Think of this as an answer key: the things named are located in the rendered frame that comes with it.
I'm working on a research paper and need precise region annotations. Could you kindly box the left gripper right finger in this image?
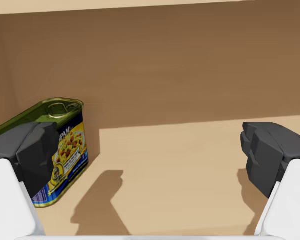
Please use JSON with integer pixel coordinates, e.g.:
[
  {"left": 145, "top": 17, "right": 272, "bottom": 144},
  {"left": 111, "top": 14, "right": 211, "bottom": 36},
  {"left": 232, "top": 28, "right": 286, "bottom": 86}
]
[{"left": 240, "top": 121, "right": 300, "bottom": 237}]

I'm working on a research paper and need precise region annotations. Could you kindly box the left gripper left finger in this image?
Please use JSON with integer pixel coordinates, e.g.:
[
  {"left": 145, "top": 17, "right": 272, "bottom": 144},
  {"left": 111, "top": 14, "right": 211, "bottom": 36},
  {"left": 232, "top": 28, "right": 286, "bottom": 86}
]
[{"left": 0, "top": 121, "right": 61, "bottom": 237}]

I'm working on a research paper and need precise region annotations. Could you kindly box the green and blue rectangular can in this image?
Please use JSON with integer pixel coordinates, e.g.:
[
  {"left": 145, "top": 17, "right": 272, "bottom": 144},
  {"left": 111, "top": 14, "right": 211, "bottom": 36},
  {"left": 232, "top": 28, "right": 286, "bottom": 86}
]
[{"left": 0, "top": 97, "right": 90, "bottom": 209}]

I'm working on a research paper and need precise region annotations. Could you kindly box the pale wooden shelf unit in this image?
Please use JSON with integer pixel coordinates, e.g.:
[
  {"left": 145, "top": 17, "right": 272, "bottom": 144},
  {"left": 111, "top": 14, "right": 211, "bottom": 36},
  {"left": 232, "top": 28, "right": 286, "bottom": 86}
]
[{"left": 0, "top": 0, "right": 300, "bottom": 237}]

